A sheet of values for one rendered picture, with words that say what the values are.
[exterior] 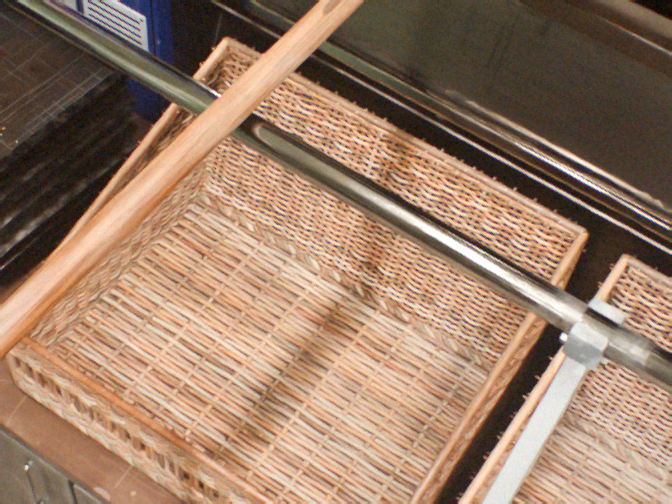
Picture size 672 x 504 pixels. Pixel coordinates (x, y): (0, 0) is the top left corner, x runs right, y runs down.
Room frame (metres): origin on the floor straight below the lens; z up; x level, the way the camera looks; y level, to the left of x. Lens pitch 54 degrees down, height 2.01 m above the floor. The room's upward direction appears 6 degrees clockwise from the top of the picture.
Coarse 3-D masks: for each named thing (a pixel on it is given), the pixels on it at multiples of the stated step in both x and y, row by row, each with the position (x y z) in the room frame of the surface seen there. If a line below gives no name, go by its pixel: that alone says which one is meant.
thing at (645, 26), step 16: (576, 0) 0.98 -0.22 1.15; (592, 0) 0.97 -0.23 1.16; (608, 0) 0.96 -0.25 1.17; (624, 0) 0.95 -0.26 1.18; (640, 0) 0.95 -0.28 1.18; (656, 0) 0.95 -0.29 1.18; (608, 16) 0.96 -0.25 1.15; (624, 16) 0.95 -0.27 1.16; (640, 16) 0.94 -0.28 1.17; (656, 16) 0.93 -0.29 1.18; (640, 32) 0.94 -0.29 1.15; (656, 32) 0.93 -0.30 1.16
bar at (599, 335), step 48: (0, 0) 0.87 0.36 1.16; (48, 0) 0.86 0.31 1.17; (96, 48) 0.81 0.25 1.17; (192, 96) 0.76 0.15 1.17; (288, 144) 0.71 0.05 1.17; (336, 192) 0.67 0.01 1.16; (384, 192) 0.67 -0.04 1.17; (432, 240) 0.63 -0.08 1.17; (528, 288) 0.59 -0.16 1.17; (576, 336) 0.55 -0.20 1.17; (624, 336) 0.55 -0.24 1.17; (576, 384) 0.53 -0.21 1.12; (528, 432) 0.50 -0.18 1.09
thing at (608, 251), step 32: (224, 32) 1.23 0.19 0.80; (256, 32) 1.21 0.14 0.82; (288, 96) 1.16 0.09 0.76; (352, 96) 1.12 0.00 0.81; (288, 128) 1.14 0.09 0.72; (416, 128) 1.08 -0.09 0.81; (352, 160) 1.08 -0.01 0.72; (480, 160) 1.03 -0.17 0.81; (544, 192) 0.99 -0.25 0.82; (608, 256) 0.92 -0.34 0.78; (640, 256) 0.91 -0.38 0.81; (576, 288) 0.91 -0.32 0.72
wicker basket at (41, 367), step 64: (320, 128) 1.07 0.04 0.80; (384, 128) 1.04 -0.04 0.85; (192, 192) 1.08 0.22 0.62; (256, 192) 1.07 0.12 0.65; (320, 192) 1.04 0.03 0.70; (448, 192) 0.98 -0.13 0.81; (512, 192) 0.95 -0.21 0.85; (128, 256) 0.95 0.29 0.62; (192, 256) 0.98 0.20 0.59; (256, 256) 1.00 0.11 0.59; (320, 256) 1.00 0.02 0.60; (384, 256) 0.97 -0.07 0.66; (512, 256) 0.91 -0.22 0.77; (576, 256) 0.88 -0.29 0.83; (64, 320) 0.84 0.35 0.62; (128, 320) 0.87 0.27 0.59; (192, 320) 0.88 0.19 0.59; (256, 320) 0.89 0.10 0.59; (320, 320) 0.90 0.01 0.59; (384, 320) 0.92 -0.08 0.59; (512, 320) 0.88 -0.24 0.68; (64, 384) 0.71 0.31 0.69; (128, 384) 0.77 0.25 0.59; (192, 384) 0.78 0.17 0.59; (256, 384) 0.79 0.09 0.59; (320, 384) 0.80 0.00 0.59; (384, 384) 0.81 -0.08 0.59; (448, 384) 0.83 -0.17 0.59; (512, 384) 0.81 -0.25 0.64; (128, 448) 0.66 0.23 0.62; (192, 448) 0.62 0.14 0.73; (320, 448) 0.71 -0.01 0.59; (384, 448) 0.72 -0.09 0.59; (448, 448) 0.63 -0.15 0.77
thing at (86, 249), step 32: (352, 0) 0.88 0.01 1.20; (288, 32) 0.82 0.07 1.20; (320, 32) 0.83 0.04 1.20; (256, 64) 0.78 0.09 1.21; (288, 64) 0.79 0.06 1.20; (224, 96) 0.73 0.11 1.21; (256, 96) 0.74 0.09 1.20; (192, 128) 0.69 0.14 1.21; (224, 128) 0.70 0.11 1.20; (160, 160) 0.65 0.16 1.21; (192, 160) 0.66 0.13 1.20; (128, 192) 0.61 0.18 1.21; (160, 192) 0.62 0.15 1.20; (96, 224) 0.58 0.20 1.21; (128, 224) 0.59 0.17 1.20; (64, 256) 0.54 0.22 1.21; (96, 256) 0.55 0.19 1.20; (32, 288) 0.51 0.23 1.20; (64, 288) 0.52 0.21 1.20; (0, 320) 0.48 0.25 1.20; (32, 320) 0.49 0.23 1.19; (0, 352) 0.46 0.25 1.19
